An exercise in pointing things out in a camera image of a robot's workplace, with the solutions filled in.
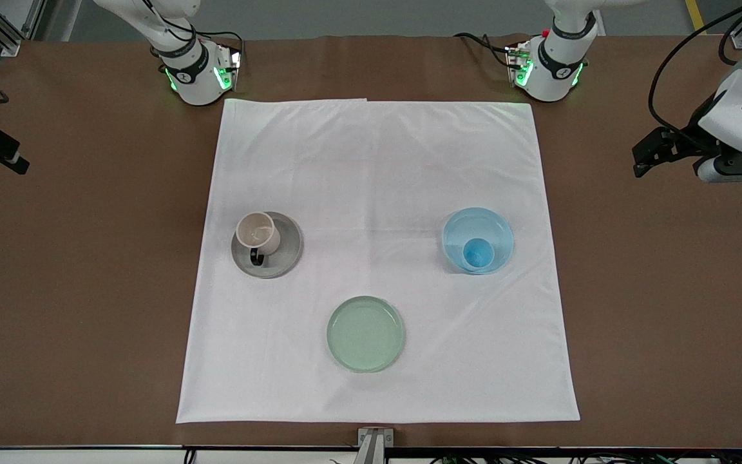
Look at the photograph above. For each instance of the blue plate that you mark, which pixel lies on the blue plate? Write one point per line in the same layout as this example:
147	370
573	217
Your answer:
478	225

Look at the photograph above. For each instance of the blue cup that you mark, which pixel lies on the blue cup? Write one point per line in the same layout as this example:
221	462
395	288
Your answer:
477	254

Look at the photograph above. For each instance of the green plate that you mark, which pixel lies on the green plate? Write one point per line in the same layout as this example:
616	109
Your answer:
366	334

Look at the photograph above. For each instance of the white cloth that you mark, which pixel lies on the white cloth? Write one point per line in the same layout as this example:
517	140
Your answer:
377	167

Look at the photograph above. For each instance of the metal bracket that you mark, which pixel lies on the metal bracket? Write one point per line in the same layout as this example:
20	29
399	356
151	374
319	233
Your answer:
375	441

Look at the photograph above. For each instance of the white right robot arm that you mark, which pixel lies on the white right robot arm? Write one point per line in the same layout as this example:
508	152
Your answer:
196	84

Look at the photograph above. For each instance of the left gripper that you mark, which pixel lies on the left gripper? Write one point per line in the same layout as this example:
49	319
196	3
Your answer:
688	136

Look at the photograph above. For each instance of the silver base connector block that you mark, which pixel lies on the silver base connector block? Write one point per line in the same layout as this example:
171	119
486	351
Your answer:
229	67
518	63

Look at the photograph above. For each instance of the gray plate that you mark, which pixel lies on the gray plate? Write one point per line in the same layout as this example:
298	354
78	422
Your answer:
287	248

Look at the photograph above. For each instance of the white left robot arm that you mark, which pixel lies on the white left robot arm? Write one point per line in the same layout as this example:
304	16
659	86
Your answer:
551	78

